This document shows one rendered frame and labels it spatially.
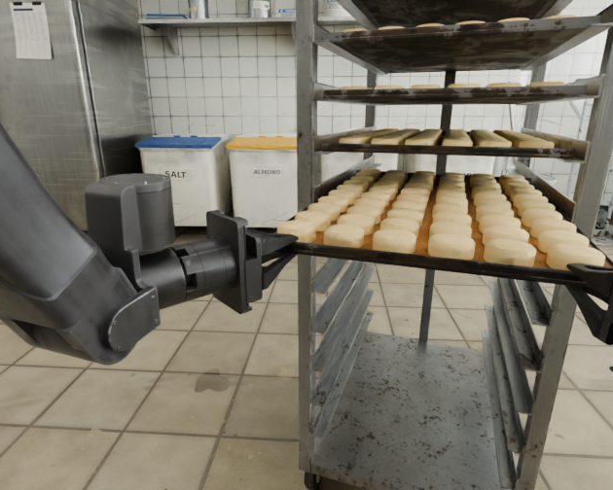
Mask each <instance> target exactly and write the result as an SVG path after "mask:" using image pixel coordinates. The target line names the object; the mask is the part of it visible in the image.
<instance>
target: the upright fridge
mask: <svg viewBox="0 0 613 490"><path fill-rule="evenodd" d="M32 1H41V3H44V4H45V9H46V15H47V22H48V27H49V35H50V44H51V53H52V59H33V58H17V46H16V35H15V29H14V23H13V17H12V12H11V7H10V3H13V2H22V3H32ZM138 20H139V14H138V5H137V0H0V123H1V124H2V126H3V127H4V128H5V130H6V131H7V133H8V134H9V135H10V137H11V138H12V140H13V141H14V142H15V144H16V145H17V147H18V148H19V150H20V151H21V153H22V154H23V155H24V157H25V158H26V160H27V161H28V163H29V164H30V165H31V167H32V168H33V170H34V171H35V172H36V174H37V175H38V177H39V178H40V179H41V181H42V182H43V184H44V185H45V186H46V188H47V189H48V191H49V192H50V193H51V195H52V196H53V197H54V199H55V200H56V202H57V203H58V204H59V205H60V207H61V208H62V209H63V210H64V212H65V213H66V214H67V215H68V217H69V218H70V219H71V220H72V221H73V222H74V224H75V225H76V226H77V227H78V228H79V229H80V230H88V227H87V216H86V205H85V190H86V188H87V186H88V185H90V184H92V183H96V182H99V180H100V179H102V178H105V177H109V176H114V175H122V174H135V173H143V170H142V164H141V157H140V151H139V150H138V148H135V147H134V144H136V143H138V142H141V141H143V140H145V139H147V138H149V137H152V136H153V132H152V124H151V115H150V107H149V98H148V90H147V82H146V73H145V64H144V55H143V48H142V39H141V30H140V24H139V23H138Z"/></svg>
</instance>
